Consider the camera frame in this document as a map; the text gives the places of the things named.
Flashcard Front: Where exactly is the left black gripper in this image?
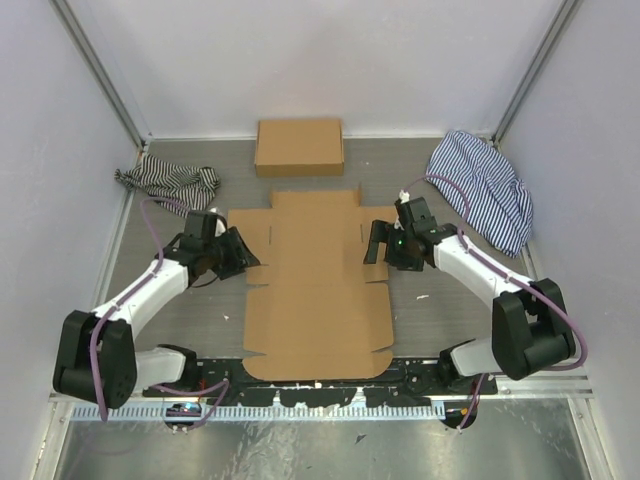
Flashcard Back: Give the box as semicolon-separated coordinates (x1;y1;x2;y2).
204;226;260;280

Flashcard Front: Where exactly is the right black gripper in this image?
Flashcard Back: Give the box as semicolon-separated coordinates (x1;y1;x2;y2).
365;219;425;272

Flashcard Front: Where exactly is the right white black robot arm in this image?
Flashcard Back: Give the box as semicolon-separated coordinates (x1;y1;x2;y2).
364;197;581;395

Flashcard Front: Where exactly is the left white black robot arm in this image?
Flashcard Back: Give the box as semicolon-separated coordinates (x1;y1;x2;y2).
52;211;260;413

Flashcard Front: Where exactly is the folded brown cardboard box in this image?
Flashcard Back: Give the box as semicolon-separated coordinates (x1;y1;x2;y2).
254;118;345;178

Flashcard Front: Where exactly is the black white striped cloth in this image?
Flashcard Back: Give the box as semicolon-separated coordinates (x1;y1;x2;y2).
114;153;221;218

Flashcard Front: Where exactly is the blue white striped cloth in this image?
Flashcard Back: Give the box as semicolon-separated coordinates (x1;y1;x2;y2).
426;130;533;257

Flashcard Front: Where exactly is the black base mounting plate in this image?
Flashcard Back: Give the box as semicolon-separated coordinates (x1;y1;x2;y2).
141;356;501;407

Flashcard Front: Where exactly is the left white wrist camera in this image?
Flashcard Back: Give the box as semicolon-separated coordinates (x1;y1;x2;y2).
208;207;227;238

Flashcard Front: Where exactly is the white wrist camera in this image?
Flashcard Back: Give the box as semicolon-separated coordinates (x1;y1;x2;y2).
394;190;410;230
208;207;227;238

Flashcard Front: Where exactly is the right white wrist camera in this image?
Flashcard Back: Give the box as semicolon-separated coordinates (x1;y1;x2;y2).
394;190;410;230

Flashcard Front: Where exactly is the grey slotted cable duct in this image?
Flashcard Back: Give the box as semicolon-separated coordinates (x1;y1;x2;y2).
71;402;446;421

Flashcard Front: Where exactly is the aluminium rail front bar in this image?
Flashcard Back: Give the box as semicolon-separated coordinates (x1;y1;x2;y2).
48;369;594;402

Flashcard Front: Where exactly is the left aluminium corner post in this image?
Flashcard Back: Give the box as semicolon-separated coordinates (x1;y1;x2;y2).
50;0;147;150

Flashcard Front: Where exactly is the aluminium corner post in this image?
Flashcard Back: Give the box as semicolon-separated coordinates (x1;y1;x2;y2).
50;0;147;150
491;0;583;145

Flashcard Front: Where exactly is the right aluminium corner post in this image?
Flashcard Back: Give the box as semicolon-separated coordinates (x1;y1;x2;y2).
491;0;583;145

